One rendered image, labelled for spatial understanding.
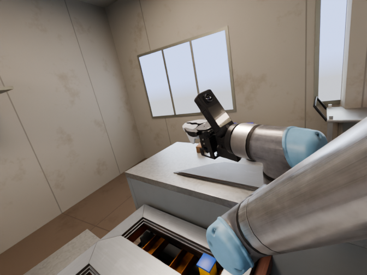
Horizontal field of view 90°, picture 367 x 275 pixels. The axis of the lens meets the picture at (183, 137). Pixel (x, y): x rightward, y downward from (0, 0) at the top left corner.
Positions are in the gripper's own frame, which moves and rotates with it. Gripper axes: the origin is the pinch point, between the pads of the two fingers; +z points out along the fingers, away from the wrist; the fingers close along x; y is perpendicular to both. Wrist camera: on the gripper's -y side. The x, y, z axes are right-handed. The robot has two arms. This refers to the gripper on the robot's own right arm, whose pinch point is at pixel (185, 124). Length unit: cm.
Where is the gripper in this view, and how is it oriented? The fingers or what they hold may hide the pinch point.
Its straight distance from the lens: 56.5
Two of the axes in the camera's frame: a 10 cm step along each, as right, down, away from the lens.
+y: 2.9, 8.9, 3.5
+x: 7.7, -4.4, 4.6
